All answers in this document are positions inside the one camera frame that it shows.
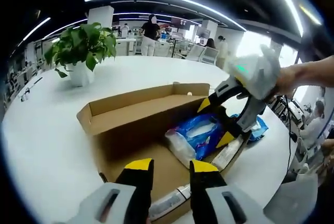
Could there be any blue tissue soft pack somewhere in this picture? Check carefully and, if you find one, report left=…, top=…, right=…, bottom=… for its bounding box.
left=164, top=113, right=224, bottom=169

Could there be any brown cardboard shoe box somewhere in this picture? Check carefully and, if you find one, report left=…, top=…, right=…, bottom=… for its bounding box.
left=76, top=82, right=246, bottom=222

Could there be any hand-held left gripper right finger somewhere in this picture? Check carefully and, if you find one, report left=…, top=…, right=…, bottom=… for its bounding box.
left=189, top=159, right=267, bottom=224

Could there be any black tripod stand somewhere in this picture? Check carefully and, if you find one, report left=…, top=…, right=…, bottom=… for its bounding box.
left=271, top=95, right=296, bottom=142

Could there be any white office chair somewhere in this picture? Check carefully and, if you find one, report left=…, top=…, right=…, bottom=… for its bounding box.
left=186, top=44, right=207, bottom=62
left=200, top=46, right=220, bottom=64

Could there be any dark red wall screen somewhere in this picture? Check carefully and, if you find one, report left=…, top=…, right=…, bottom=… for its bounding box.
left=170, top=17, right=192, bottom=27

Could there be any green potted plant white pot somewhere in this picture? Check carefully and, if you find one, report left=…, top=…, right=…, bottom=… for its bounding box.
left=43, top=22, right=117, bottom=88

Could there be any thin black white stick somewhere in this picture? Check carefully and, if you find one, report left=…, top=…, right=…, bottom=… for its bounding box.
left=19, top=76, right=44, bottom=102

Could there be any white medicine box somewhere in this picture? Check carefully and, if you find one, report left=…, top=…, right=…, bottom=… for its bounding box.
left=210, top=139, right=245, bottom=170

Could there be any person's right hand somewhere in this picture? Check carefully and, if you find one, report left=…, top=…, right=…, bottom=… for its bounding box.
left=276, top=65, right=301, bottom=96

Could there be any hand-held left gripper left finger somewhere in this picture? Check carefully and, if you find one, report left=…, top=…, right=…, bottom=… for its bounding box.
left=66, top=158, right=154, bottom=224

